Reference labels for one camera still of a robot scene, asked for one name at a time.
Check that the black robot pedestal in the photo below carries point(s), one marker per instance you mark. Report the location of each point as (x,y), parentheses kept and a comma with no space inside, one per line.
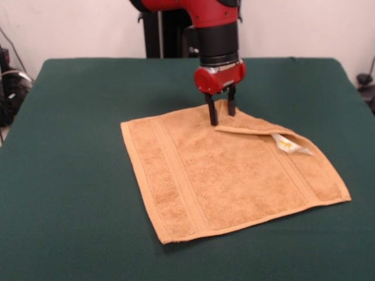
(167,35)

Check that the orange terry towel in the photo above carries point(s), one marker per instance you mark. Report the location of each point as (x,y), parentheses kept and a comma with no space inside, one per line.
(228,175)

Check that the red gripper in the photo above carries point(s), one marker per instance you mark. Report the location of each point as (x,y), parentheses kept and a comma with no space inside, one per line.
(219,79)

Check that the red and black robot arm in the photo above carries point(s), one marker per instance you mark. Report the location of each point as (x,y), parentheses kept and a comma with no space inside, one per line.
(216,32)

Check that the dark green table cloth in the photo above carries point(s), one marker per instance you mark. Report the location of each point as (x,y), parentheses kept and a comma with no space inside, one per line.
(88,205)

